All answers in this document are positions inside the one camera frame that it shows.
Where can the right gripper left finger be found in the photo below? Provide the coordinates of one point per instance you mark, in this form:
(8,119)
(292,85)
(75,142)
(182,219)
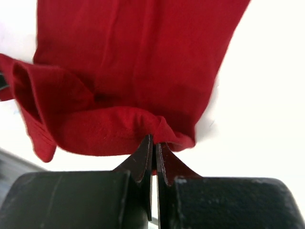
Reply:
(116,199)

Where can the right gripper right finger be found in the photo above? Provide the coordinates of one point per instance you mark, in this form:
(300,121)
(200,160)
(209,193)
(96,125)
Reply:
(187,200)

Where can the dark red t shirt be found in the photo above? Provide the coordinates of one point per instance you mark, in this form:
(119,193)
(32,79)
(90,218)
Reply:
(106,73)

